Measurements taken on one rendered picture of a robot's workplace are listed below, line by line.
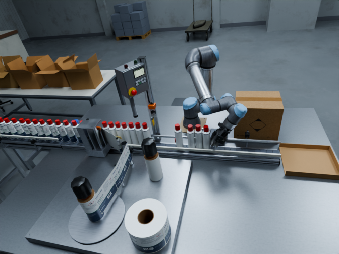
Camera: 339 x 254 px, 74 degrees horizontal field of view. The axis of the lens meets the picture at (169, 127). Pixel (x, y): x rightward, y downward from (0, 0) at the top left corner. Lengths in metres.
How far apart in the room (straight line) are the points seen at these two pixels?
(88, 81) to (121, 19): 5.47
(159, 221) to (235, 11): 7.62
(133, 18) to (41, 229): 7.30
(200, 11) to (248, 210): 7.50
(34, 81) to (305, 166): 3.28
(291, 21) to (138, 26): 4.56
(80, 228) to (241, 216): 0.85
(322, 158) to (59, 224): 1.62
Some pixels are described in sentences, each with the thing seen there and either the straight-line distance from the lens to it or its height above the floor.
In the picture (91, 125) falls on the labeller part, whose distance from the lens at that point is 1.61.
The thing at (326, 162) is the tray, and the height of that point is 0.83.
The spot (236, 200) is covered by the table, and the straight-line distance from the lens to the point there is 1.39.
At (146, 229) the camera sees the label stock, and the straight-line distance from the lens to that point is 1.10.
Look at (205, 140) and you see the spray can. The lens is 1.51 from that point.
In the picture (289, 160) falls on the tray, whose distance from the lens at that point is 1.66.
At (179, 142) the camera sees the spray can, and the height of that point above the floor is 0.95.
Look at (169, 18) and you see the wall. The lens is 8.62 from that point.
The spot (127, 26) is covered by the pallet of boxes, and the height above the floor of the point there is 0.43.
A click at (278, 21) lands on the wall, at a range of 7.56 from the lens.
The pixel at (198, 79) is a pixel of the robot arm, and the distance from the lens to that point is 1.45.
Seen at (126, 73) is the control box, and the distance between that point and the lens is 1.42.
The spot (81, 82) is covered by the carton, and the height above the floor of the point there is 0.87.
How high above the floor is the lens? 1.96
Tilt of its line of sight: 36 degrees down
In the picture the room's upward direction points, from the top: 9 degrees counter-clockwise
